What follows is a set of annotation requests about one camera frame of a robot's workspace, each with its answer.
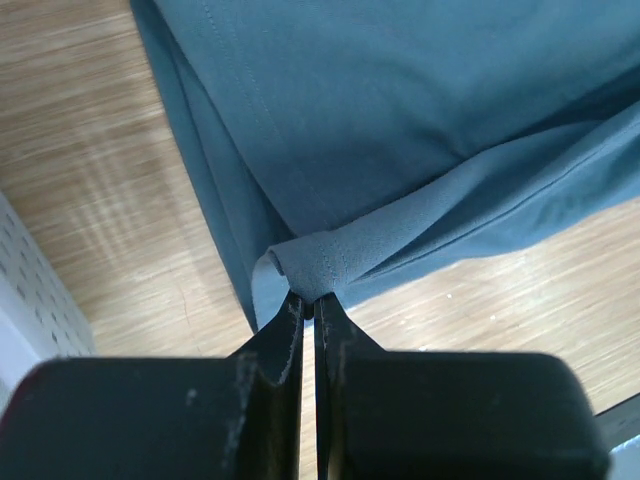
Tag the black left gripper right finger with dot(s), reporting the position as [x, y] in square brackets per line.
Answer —
[336, 338]

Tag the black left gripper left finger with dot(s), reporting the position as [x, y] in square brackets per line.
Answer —
[264, 440]

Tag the teal blue t-shirt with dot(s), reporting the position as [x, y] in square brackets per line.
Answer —
[349, 147]

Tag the white plastic laundry basket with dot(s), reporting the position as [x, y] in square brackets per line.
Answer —
[39, 318]

